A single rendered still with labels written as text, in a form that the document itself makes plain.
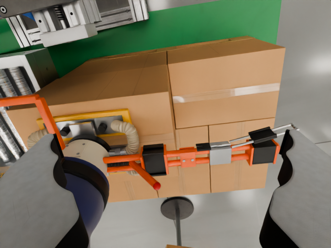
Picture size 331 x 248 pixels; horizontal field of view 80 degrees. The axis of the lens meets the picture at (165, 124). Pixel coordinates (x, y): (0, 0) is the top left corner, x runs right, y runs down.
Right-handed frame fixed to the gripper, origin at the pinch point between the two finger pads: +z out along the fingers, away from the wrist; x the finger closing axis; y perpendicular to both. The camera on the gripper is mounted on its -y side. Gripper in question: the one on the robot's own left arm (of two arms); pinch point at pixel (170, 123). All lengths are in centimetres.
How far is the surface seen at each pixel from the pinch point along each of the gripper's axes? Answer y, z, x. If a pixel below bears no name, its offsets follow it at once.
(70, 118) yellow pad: 27, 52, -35
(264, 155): 34, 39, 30
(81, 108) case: 24, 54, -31
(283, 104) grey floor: 67, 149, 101
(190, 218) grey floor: 222, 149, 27
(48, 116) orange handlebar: 20, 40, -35
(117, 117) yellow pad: 26, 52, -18
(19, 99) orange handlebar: 14, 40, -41
